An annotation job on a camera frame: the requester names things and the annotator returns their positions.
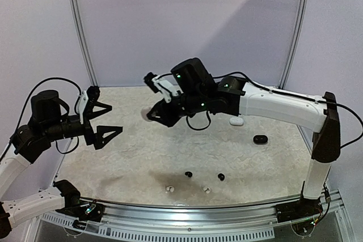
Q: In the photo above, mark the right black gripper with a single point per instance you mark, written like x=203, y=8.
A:
x=174, y=109

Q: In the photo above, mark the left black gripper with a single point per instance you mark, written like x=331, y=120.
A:
x=97, y=138

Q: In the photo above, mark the white earbud charging case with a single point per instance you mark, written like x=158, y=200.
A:
x=236, y=121

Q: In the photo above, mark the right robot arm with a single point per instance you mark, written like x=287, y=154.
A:
x=196, y=91

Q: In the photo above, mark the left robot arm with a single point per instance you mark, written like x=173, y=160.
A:
x=49, y=123

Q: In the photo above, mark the black earbud charging case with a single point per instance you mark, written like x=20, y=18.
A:
x=260, y=139

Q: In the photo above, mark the white earbud left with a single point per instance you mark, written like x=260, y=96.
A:
x=170, y=189

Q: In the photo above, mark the white earbud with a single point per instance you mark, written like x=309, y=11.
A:
x=206, y=189
x=170, y=189

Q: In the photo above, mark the black earbud right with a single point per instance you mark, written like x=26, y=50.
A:
x=221, y=176

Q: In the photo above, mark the white earbud right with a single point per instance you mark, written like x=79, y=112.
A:
x=206, y=189

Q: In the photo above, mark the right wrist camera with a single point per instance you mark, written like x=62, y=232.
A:
x=158, y=83

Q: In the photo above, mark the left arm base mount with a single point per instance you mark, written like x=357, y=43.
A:
x=87, y=211

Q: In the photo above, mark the aluminium front rail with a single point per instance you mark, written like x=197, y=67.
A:
x=250, y=222

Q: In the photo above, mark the left aluminium frame post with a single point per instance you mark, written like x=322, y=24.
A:
x=76, y=14

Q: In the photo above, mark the aluminium frame post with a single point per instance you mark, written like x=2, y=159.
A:
x=76, y=14
x=294, y=43

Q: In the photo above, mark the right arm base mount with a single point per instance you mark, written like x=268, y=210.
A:
x=302, y=208

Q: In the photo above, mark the right aluminium frame post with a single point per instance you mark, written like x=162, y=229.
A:
x=294, y=43

